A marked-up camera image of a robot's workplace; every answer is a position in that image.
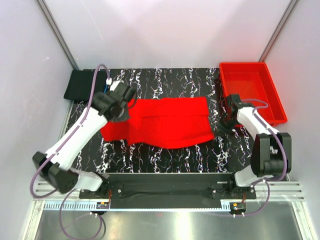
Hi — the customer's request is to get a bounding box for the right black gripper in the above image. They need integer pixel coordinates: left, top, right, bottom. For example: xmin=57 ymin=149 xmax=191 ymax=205
xmin=213 ymin=112 xmax=239 ymax=137

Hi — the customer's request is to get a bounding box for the red t shirt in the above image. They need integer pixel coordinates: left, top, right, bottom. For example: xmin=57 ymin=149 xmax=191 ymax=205
xmin=100 ymin=97 xmax=215 ymax=149

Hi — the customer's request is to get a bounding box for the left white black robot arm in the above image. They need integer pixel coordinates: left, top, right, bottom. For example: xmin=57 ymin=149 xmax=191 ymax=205
xmin=32 ymin=81 xmax=137 ymax=198

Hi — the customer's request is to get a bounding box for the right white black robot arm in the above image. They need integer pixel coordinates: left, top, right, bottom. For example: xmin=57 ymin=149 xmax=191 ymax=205
xmin=214 ymin=94 xmax=292 ymax=199

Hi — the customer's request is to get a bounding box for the folded black t shirt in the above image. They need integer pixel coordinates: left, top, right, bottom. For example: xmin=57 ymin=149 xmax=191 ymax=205
xmin=63 ymin=69 xmax=107 ymax=102

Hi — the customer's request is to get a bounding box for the red plastic bin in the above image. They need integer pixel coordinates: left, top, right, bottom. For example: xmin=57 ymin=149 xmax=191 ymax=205
xmin=219 ymin=62 xmax=288 ymax=127

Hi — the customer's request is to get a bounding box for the right small electronics board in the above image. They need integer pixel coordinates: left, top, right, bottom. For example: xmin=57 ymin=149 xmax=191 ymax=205
xmin=230 ymin=202 xmax=246 ymax=211

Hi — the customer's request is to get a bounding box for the small electronics board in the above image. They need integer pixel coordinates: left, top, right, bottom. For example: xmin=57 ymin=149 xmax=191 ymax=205
xmin=230 ymin=202 xmax=246 ymax=211
xmin=96 ymin=201 xmax=110 ymax=210

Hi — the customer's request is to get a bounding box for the left small electronics board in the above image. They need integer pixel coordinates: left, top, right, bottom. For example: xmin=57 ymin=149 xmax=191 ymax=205
xmin=96 ymin=201 xmax=110 ymax=210

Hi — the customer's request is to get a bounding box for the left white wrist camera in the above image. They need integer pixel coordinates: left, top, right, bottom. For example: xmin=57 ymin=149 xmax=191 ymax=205
xmin=105 ymin=78 xmax=124 ymax=92

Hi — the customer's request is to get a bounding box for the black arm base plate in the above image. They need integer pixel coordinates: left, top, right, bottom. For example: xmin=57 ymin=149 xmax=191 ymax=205
xmin=79 ymin=173 xmax=259 ymax=212

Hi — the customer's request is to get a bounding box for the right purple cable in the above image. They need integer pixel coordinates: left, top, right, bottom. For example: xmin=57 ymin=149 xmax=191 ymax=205
xmin=199 ymin=98 xmax=288 ymax=218

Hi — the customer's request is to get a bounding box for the purple cable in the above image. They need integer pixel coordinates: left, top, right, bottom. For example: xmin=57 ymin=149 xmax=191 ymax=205
xmin=29 ymin=63 xmax=112 ymax=238
xmin=199 ymin=98 xmax=288 ymax=218

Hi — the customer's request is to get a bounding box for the aluminium table edge rail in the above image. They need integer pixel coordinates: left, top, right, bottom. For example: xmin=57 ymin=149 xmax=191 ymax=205
xmin=33 ymin=180 xmax=305 ymax=202

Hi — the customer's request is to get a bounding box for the white slotted cable duct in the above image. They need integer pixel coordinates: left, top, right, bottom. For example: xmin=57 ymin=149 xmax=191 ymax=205
xmin=44 ymin=200 xmax=231 ymax=212

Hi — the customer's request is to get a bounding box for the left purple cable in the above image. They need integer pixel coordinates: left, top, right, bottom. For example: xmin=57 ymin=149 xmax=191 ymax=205
xmin=29 ymin=63 xmax=112 ymax=238

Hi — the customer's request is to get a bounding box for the left aluminium frame post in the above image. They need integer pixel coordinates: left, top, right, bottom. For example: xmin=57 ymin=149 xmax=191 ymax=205
xmin=35 ymin=0 xmax=80 ymax=70

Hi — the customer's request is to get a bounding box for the aluminium frame post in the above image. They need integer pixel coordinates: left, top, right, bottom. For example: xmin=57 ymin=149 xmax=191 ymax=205
xmin=258 ymin=0 xmax=300 ymax=63
xmin=35 ymin=0 xmax=80 ymax=70

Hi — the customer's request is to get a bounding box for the right aluminium frame post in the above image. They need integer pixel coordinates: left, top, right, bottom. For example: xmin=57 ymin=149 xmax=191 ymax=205
xmin=258 ymin=0 xmax=300 ymax=63

